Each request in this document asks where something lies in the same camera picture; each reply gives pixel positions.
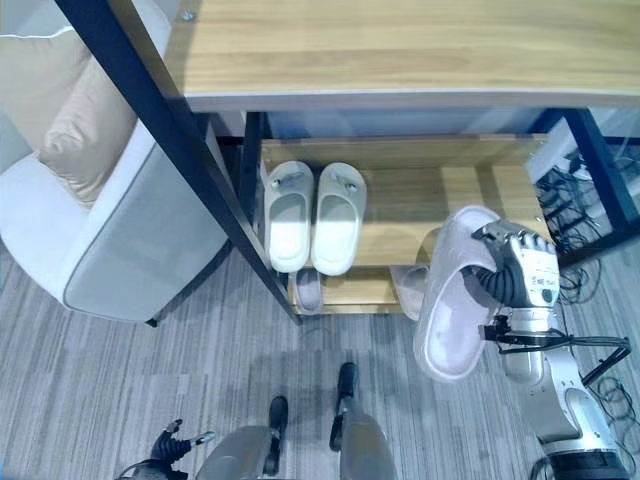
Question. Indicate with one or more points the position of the left silver robot leg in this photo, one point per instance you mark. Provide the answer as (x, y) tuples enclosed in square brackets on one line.
[(240, 450)]

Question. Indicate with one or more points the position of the beige cushion white piping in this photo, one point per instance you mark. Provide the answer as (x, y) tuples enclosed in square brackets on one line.
[(35, 85)]

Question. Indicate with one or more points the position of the right silver robot leg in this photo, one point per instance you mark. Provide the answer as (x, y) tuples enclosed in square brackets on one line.
[(362, 440)]

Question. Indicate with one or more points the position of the silver robot leg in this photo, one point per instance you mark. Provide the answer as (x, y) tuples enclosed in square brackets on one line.
[(362, 440), (240, 450)]

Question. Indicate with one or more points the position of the white slipper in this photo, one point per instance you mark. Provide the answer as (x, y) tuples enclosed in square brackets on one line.
[(336, 235), (288, 235)]

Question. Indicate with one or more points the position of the silver bolt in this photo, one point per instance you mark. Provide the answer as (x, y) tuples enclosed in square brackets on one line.
[(188, 15)]

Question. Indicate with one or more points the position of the wooden shoe rack black frame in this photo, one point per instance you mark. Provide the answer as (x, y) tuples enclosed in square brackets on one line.
[(400, 45)]

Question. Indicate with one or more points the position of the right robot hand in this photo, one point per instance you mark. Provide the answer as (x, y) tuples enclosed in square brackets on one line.
[(530, 270)]

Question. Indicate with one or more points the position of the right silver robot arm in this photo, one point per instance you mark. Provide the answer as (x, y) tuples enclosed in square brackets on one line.
[(570, 400)]

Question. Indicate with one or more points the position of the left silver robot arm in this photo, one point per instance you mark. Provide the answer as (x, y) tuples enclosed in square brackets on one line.
[(145, 470)]

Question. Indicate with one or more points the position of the white armchair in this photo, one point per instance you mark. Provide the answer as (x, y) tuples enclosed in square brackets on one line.
[(130, 220)]

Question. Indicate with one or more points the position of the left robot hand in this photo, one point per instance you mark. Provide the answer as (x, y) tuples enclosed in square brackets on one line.
[(167, 442)]

